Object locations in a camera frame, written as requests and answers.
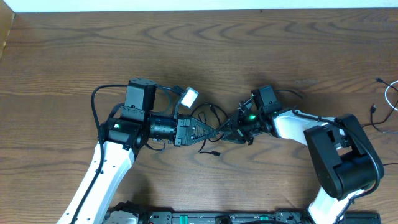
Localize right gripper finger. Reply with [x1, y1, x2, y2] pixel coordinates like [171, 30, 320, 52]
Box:
[216, 110, 241, 133]
[221, 130, 246, 144]

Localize white usb cable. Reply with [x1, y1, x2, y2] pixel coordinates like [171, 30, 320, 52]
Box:
[384, 80, 398, 111]

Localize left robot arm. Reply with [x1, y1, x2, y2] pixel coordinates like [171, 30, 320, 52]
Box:
[59, 78, 217, 223]

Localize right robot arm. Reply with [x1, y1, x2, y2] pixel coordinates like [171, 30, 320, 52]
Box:
[218, 85, 384, 223]

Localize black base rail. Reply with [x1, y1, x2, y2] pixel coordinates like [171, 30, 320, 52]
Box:
[107, 211, 381, 224]

